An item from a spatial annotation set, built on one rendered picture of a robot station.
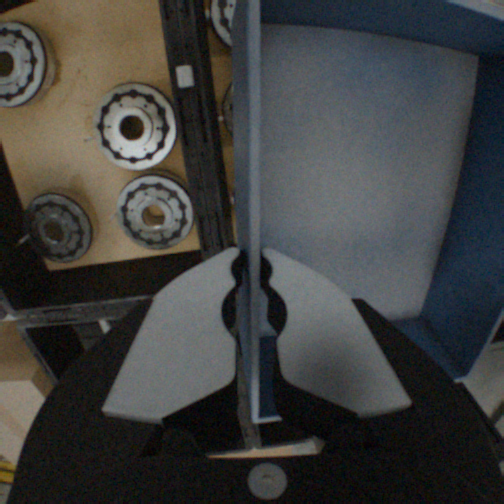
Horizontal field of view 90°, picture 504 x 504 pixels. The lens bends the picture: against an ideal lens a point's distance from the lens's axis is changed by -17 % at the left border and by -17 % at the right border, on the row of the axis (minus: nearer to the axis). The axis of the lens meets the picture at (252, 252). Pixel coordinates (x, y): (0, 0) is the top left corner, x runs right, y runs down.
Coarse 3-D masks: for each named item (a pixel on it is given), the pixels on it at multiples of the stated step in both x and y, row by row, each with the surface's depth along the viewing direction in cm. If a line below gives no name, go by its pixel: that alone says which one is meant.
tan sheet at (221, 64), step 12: (204, 0) 29; (216, 48) 32; (216, 60) 33; (228, 60) 33; (216, 72) 33; (228, 72) 33; (216, 84) 34; (228, 84) 34; (216, 96) 35; (228, 144) 37; (228, 156) 38; (228, 168) 39; (228, 180) 40; (228, 192) 40
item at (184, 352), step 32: (224, 256) 11; (192, 288) 9; (224, 288) 9; (160, 320) 8; (192, 320) 8; (224, 320) 9; (128, 352) 7; (160, 352) 7; (192, 352) 7; (224, 352) 7; (128, 384) 6; (160, 384) 6; (192, 384) 6; (224, 384) 6; (128, 416) 5; (160, 416) 5; (192, 416) 6; (224, 416) 7
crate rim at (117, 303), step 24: (168, 0) 21; (168, 24) 22; (168, 48) 23; (192, 120) 27; (192, 144) 28; (192, 168) 29; (192, 192) 30; (0, 288) 32; (24, 312) 34; (48, 312) 35; (72, 312) 35
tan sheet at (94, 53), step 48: (48, 0) 26; (96, 0) 27; (144, 0) 28; (96, 48) 30; (144, 48) 31; (48, 96) 32; (96, 96) 33; (48, 144) 34; (96, 192) 38; (96, 240) 41; (192, 240) 43
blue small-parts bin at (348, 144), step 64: (256, 0) 7; (320, 0) 9; (384, 0) 8; (448, 0) 7; (256, 64) 8; (320, 64) 14; (384, 64) 14; (448, 64) 14; (256, 128) 9; (320, 128) 15; (384, 128) 15; (448, 128) 16; (256, 192) 10; (320, 192) 17; (384, 192) 17; (448, 192) 18; (256, 256) 11; (320, 256) 19; (384, 256) 19; (448, 256) 19; (256, 320) 12; (448, 320) 19; (256, 384) 14
